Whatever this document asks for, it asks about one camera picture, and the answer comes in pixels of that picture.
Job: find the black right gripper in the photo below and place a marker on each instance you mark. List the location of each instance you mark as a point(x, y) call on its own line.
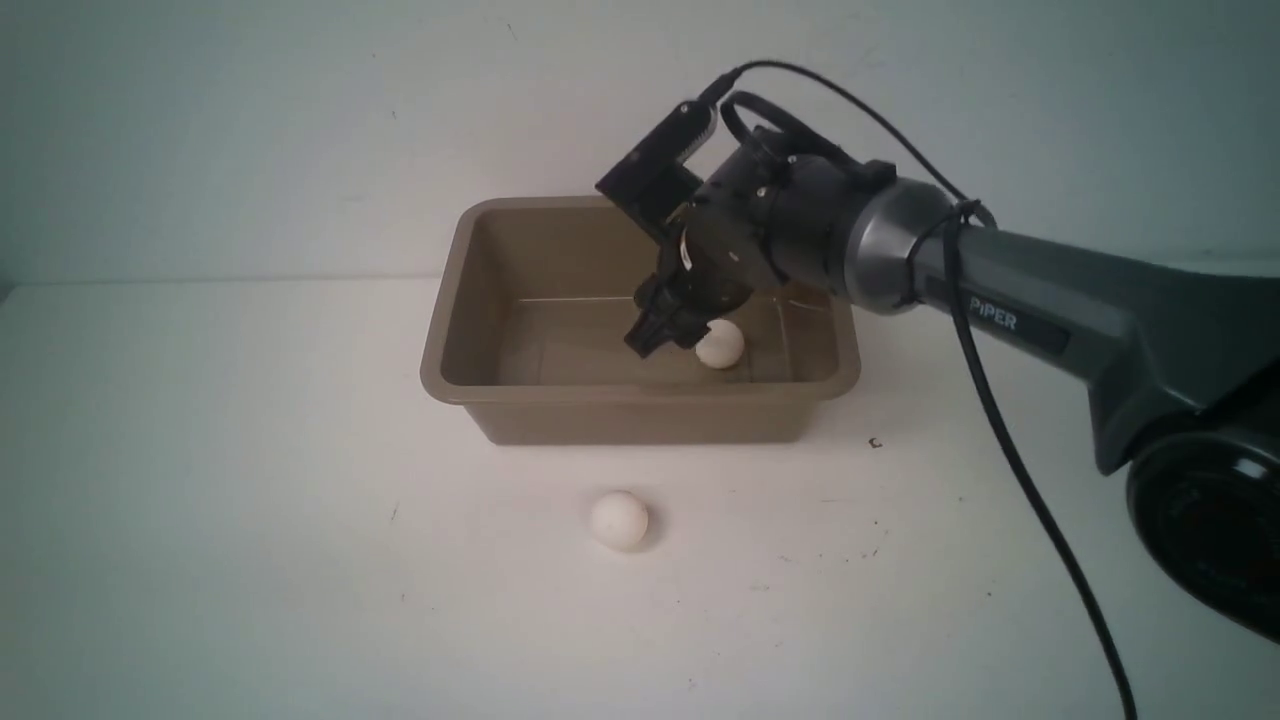
point(681, 297)

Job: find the white ping-pong ball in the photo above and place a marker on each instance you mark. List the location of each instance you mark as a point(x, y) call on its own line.
point(619, 521)
point(722, 347)

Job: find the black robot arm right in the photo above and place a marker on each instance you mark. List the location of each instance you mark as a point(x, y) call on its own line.
point(1180, 368)

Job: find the tan plastic storage bin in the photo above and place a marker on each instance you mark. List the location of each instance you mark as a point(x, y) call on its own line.
point(528, 337)

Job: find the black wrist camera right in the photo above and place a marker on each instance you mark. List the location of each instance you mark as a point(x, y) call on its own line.
point(650, 182)

